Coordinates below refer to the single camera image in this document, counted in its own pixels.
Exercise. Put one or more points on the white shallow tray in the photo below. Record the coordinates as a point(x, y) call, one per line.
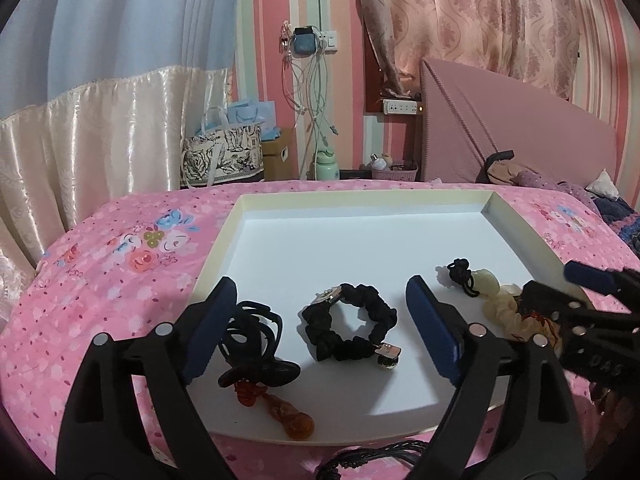
point(375, 240)

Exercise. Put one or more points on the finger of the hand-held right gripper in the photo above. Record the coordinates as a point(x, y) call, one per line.
point(575, 310)
point(590, 276)

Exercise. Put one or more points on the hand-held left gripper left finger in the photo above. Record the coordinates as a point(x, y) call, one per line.
point(210, 332)

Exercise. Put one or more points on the green water bottle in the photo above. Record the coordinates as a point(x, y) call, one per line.
point(327, 166)

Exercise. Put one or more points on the cream satin curtain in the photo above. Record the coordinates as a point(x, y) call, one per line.
point(100, 130)

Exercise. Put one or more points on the blue sheer curtain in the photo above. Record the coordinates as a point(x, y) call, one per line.
point(125, 25)

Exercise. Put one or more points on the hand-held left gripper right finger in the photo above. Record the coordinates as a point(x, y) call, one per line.
point(432, 332)

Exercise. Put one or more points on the pink plastic basket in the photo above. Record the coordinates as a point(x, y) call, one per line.
point(395, 174)

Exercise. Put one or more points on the blue charger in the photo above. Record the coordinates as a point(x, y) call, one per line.
point(305, 42)

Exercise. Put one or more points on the cardboard box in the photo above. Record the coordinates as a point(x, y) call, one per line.
point(280, 155)

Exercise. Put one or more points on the white light bulb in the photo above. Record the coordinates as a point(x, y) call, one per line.
point(378, 161)

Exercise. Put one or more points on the white power strip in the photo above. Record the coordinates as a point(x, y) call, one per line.
point(402, 107)

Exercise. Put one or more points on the white wall socket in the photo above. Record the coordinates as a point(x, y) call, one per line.
point(329, 41)

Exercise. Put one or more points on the jade pendant with black knot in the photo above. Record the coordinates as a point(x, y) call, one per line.
point(482, 280)

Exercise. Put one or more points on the small white pillow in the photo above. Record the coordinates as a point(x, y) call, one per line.
point(602, 184)

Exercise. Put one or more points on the floral tote bag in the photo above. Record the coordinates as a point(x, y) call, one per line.
point(225, 157)

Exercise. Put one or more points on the black hair claw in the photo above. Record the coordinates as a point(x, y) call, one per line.
point(260, 370)

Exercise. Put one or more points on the blue paper bag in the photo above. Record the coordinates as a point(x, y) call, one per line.
point(255, 115)

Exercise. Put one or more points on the pink patterned curtain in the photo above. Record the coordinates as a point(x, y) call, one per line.
point(475, 15)

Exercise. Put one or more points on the purple dotted cloth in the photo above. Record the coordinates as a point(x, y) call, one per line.
point(550, 185)

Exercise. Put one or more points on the amber gourd pendant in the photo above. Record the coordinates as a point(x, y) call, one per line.
point(295, 422)

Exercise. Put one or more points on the dark blue blanket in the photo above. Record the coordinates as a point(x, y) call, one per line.
point(625, 220)

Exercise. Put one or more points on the cream scrunchie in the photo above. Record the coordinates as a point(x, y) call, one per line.
point(505, 310)

